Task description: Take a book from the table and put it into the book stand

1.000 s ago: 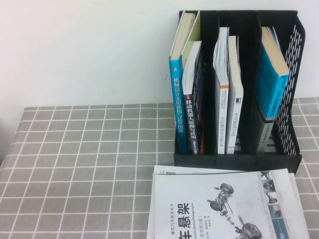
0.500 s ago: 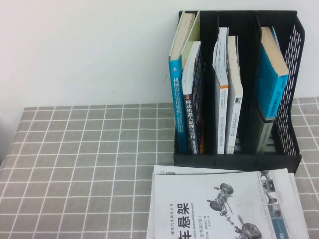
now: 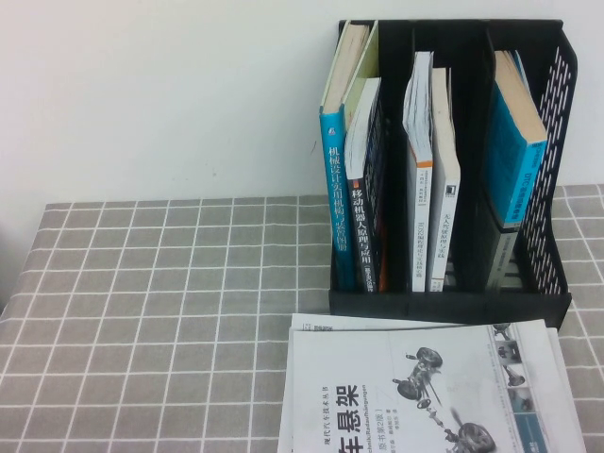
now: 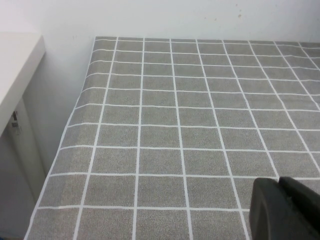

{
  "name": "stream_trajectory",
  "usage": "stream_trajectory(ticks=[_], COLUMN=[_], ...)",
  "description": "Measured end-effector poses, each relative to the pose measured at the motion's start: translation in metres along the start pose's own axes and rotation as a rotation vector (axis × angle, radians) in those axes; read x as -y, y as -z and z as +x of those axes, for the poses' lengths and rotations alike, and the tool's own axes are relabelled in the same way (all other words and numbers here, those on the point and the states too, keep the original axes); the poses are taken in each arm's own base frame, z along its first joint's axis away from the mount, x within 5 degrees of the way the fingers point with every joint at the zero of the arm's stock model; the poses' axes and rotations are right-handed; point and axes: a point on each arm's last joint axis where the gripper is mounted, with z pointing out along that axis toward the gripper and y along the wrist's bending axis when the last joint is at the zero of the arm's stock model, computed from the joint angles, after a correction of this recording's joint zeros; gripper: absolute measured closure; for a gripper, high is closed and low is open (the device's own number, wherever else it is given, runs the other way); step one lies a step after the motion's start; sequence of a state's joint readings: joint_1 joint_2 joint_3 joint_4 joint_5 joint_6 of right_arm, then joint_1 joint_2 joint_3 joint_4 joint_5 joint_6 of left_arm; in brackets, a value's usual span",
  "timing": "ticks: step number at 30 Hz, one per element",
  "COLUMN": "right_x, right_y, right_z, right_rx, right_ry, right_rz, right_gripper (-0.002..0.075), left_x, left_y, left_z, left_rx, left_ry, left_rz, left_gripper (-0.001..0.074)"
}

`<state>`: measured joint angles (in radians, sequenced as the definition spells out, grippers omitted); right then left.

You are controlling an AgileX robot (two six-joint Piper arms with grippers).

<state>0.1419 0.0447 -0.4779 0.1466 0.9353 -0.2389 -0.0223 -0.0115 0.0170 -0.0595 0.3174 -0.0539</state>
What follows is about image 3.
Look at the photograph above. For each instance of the white self-driving book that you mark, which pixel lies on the white self-driving book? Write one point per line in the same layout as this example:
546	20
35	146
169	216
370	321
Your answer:
444	226

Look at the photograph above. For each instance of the teal hardcover mechanical design book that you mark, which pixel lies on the teal hardcover mechanical design book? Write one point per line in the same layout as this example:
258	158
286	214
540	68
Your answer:
336	198

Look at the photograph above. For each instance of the black spine mobile robot book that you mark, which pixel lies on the black spine mobile robot book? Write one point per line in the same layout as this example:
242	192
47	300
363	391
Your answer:
363	226

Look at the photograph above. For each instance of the white book orange stripe spine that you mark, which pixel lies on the white book orange stripe spine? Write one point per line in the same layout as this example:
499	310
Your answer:
421	222

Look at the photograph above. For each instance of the white car suspension book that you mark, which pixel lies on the white car suspension book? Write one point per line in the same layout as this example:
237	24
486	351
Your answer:
377	368

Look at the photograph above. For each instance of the black plastic book stand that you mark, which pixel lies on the black plastic book stand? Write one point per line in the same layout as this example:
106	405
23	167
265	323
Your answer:
472	141

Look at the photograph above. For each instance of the dark grey spine book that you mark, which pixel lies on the dark grey spine book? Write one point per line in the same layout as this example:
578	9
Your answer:
502	257

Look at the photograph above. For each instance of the teal paperback book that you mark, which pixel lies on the teal paperback book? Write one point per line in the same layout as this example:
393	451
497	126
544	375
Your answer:
509	156

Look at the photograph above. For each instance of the grey checked tablecloth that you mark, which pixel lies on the grey checked tablecloth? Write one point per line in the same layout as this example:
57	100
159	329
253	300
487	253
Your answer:
141	307

